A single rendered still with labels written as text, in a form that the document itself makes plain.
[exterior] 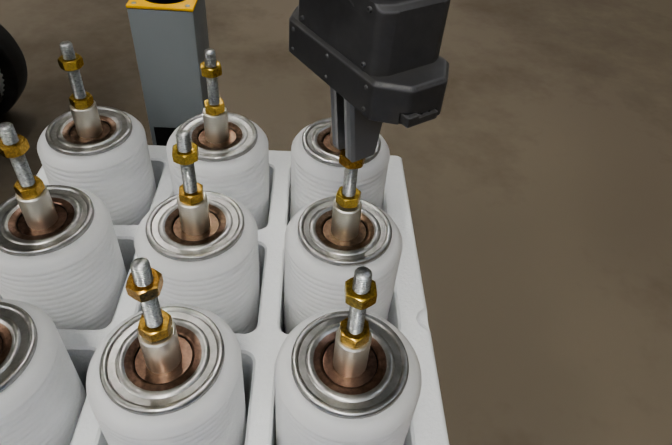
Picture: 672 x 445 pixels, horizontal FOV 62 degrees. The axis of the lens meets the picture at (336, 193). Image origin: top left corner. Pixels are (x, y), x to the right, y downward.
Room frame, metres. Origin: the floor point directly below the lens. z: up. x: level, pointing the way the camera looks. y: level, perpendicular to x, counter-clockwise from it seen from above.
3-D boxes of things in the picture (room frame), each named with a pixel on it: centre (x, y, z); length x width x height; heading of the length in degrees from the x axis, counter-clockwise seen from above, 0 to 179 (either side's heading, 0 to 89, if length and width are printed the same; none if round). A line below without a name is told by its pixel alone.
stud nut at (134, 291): (0.19, 0.10, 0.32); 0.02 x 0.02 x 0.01; 34
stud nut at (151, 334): (0.19, 0.10, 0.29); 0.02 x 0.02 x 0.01; 34
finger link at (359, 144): (0.30, -0.02, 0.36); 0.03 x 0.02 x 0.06; 127
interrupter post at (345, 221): (0.31, -0.01, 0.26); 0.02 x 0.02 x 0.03
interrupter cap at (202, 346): (0.19, 0.10, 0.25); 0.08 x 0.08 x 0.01
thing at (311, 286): (0.31, -0.01, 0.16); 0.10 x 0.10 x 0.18
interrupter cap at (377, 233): (0.31, -0.01, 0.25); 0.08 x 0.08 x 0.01
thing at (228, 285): (0.30, 0.11, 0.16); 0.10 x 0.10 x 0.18
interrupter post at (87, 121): (0.41, 0.23, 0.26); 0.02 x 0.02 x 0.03
